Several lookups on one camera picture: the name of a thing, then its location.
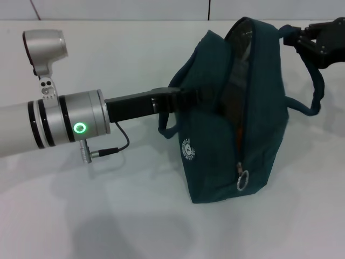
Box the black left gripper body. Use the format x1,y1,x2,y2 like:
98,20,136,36
104,86,187,125

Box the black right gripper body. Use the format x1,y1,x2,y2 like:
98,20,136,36
315,17,345,70

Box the dark teal zippered lunch bag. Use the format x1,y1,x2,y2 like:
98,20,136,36
157,16,327,205

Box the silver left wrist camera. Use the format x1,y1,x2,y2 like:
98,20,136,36
23,29,70,102

